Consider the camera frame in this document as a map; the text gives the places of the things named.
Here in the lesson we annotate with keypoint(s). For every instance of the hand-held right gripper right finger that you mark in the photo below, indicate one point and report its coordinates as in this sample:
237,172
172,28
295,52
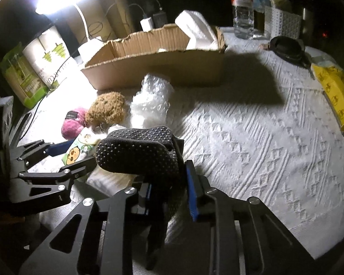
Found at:
192,194

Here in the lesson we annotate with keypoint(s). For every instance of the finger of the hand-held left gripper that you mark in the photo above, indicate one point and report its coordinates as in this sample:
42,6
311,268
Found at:
58,147
74,168

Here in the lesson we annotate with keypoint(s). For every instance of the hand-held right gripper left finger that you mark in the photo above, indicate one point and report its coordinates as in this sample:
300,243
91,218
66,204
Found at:
145,200

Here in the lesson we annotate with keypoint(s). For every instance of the cartoon print tissue packet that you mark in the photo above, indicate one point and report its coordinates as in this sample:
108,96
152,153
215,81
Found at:
80,146

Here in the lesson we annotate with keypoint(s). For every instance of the pink yarn ball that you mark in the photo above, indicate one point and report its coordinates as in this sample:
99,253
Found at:
71,124

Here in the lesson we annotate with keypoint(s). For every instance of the black dotted sock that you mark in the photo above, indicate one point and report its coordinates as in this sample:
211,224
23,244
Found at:
137,149

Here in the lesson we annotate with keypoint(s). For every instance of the brown plush toy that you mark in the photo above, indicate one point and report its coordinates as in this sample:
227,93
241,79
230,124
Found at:
106,107

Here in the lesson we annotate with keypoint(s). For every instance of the clear bubble wrap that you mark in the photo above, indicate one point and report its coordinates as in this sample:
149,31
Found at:
152,100

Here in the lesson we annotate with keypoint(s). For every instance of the cardboard box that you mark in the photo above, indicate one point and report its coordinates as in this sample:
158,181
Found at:
160,63

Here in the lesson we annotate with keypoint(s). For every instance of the white towel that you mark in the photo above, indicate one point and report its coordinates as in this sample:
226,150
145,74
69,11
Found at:
199,28

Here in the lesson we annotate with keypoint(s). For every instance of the white soft cloth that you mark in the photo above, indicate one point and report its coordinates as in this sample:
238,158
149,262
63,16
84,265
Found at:
111,182

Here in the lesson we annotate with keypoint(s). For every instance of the green wet wipes pack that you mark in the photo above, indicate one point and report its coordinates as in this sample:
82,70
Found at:
20,77

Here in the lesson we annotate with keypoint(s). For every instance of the toilet paper roll pack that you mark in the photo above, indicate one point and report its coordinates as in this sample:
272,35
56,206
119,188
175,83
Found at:
46,57

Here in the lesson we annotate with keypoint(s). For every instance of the white charger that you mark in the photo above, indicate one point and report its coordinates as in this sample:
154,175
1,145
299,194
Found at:
146,24

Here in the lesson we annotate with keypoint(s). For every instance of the yellow curtain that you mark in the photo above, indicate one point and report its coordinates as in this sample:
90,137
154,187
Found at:
103,3

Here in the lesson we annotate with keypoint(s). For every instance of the black charger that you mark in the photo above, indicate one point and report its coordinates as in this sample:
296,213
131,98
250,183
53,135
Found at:
159,19

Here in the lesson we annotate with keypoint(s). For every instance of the black round case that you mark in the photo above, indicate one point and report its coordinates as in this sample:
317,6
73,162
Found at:
286,47

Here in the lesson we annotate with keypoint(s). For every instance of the yellow plastic bag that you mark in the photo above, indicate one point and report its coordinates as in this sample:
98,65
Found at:
336,91

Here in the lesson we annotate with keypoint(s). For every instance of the clear water bottle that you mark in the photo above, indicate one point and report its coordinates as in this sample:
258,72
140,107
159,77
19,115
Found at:
242,14

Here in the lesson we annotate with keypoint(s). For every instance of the white perforated basket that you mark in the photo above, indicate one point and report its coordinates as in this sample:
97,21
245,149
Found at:
282,21

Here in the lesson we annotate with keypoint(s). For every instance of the blue face mask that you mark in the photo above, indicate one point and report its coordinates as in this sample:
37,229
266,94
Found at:
261,1

